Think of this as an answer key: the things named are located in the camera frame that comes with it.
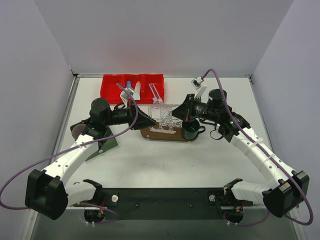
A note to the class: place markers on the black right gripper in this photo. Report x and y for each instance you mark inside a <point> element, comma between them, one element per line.
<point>189,109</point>

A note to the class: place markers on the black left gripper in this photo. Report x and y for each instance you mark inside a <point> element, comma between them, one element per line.
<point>136,115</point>

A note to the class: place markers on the dark green enamel mug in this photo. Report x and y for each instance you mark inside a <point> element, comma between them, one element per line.
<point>191,130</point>

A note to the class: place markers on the clear plastic bag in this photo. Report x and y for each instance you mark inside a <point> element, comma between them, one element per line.
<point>165,121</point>

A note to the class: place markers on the translucent purple cup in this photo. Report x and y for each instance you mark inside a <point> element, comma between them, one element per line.
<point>77,130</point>

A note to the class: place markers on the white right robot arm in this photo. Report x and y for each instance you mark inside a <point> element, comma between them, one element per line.
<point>284,188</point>

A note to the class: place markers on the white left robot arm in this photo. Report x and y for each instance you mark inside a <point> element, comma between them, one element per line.
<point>47,191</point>

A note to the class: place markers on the oval wooden tray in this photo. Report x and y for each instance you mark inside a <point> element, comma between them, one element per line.
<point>161,136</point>

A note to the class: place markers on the white toothpaste tube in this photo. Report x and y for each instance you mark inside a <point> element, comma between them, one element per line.
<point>137,91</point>

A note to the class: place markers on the toothbrush in clear wrapper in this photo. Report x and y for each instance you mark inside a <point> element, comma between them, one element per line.
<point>157,99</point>

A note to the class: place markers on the green metal tray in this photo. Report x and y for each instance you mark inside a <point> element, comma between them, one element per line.
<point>105,145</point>

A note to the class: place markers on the red plastic divided bin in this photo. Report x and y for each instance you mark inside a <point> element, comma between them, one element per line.
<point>112,93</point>

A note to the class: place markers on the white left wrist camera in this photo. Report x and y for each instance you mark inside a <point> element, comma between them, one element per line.
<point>125,95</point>

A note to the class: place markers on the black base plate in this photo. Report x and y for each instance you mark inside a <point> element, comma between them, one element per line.
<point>161,204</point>

